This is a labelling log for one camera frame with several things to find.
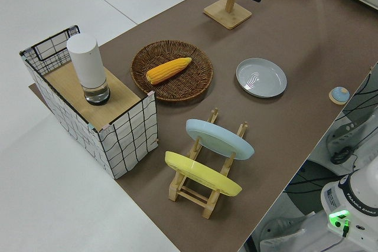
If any brown table mat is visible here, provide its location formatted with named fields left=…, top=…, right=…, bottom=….
left=28, top=0, right=378, bottom=252

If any blue dome on wooden disc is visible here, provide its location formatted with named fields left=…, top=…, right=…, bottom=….
left=328, top=86, right=351, bottom=105

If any green-lit cable plug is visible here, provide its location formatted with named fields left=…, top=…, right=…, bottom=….
left=339, top=218, right=352, bottom=238

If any dark gray round base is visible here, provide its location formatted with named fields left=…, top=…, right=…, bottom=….
left=282, top=159, right=330, bottom=216

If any white perforated plastic object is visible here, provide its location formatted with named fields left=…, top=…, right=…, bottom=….
left=326, top=113, right=364, bottom=161
left=259, top=215, right=311, bottom=248

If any yellow corn cob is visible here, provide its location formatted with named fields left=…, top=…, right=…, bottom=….
left=145, top=57, right=193, bottom=85

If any yellow plate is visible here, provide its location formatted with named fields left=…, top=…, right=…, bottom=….
left=164, top=150, right=243, bottom=198

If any wooden mug tree stand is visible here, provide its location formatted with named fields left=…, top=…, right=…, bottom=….
left=203, top=0, right=255, bottom=31

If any grid-pattern box with wooden shelf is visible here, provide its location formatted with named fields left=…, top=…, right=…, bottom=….
left=19, top=24, right=159, bottom=180

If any coiled black cable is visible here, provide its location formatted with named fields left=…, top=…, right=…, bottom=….
left=330, top=147, right=354, bottom=165

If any light blue plate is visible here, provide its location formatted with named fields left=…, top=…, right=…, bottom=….
left=185, top=119, right=255, bottom=161

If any brown wicker basket tray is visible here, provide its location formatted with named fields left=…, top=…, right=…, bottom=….
left=130, top=40, right=214, bottom=104

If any wooden dish rack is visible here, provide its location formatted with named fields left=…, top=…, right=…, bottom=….
left=168, top=107, right=249, bottom=220

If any gray round plate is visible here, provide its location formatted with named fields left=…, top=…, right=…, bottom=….
left=235, top=57, right=288, bottom=99

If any white cylinder bottle clear base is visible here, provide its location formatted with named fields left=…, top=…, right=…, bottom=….
left=66, top=33, right=112, bottom=106

